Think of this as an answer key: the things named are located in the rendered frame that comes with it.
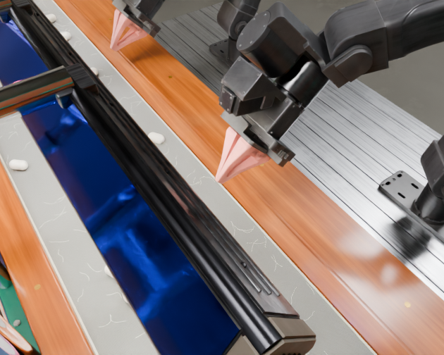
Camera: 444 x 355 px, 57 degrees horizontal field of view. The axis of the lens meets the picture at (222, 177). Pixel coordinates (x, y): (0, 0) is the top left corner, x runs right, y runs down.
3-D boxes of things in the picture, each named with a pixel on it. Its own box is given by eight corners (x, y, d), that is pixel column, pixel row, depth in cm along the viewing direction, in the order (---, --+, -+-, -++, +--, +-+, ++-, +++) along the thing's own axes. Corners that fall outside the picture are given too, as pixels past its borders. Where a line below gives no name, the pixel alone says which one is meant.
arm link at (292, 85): (273, 90, 51) (310, 44, 49) (256, 78, 56) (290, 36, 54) (307, 120, 54) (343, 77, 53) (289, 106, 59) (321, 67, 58)
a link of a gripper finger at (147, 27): (110, 52, 82) (137, 13, 80) (95, 36, 86) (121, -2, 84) (134, 67, 87) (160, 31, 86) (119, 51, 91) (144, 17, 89)
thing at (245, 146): (214, 187, 54) (260, 132, 52) (186, 156, 58) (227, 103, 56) (239, 196, 60) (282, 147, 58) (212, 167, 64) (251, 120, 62)
